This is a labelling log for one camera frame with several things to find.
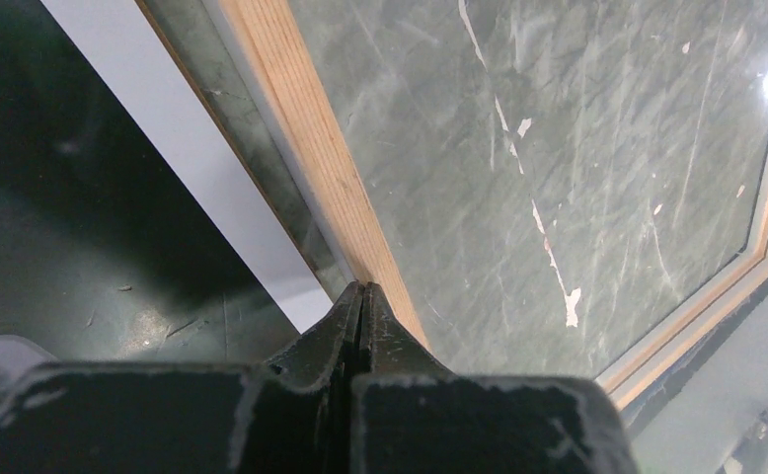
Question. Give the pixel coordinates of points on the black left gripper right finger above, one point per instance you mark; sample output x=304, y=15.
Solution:
x=410, y=414

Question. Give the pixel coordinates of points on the brown backing board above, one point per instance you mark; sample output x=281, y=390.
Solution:
x=179, y=122

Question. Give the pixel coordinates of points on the white wooden picture frame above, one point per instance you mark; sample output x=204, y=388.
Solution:
x=274, y=61

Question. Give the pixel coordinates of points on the printed photo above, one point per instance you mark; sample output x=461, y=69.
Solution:
x=104, y=253

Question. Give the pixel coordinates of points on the clear plastic sheet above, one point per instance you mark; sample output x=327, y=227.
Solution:
x=553, y=178

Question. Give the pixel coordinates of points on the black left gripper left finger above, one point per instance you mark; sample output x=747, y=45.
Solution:
x=288, y=414

